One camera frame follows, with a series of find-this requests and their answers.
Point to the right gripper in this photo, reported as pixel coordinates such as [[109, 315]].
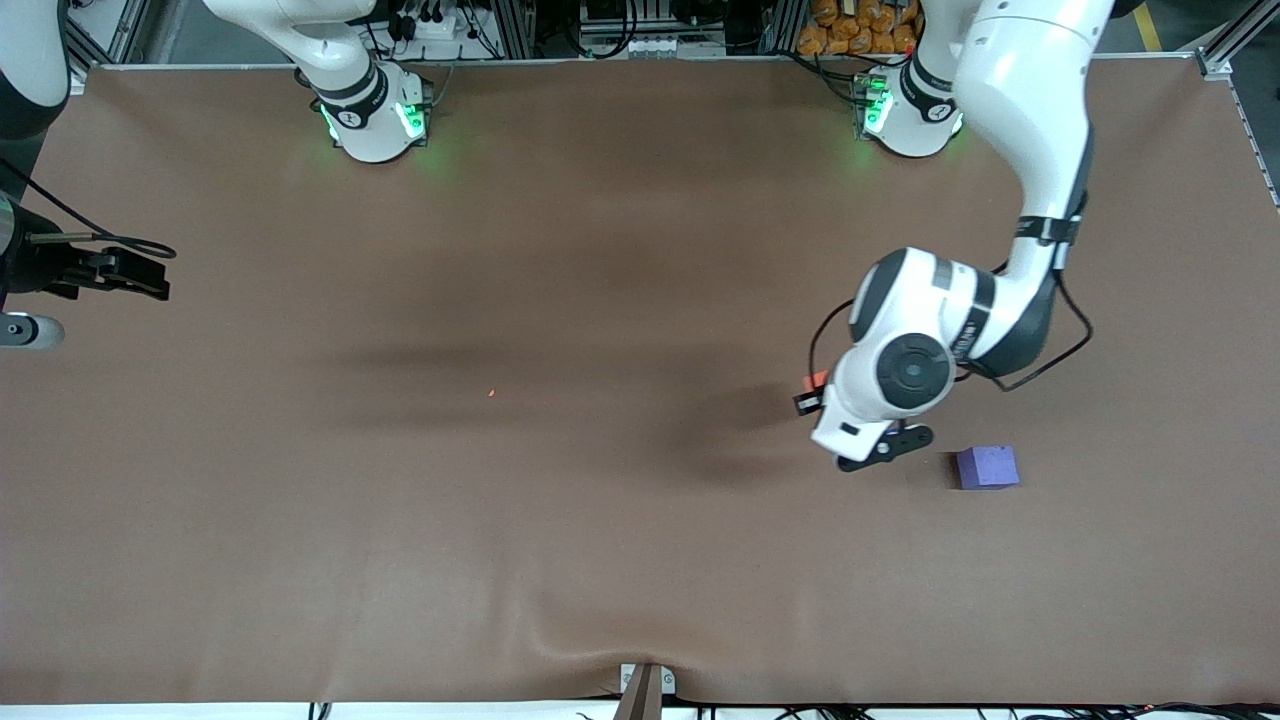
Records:
[[42, 268]]

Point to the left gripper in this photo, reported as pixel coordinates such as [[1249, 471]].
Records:
[[800, 410]]

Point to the orange foam block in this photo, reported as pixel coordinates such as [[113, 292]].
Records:
[[818, 380]]

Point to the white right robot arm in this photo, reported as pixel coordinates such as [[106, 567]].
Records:
[[350, 90]]

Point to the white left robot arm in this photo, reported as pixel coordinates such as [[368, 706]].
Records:
[[1040, 120]]

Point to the purple foam block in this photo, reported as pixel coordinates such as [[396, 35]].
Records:
[[988, 467]]

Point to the brown table cover sheet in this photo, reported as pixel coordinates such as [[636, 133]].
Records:
[[640, 550]]

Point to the white connector block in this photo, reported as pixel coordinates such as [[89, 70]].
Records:
[[657, 46]]

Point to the white power strip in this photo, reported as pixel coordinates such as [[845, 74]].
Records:
[[432, 25]]

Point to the aluminium frame beam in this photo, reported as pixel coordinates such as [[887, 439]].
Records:
[[105, 35], [1235, 40]]

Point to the metal bracket with brown post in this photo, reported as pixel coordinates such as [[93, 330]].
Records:
[[646, 685]]

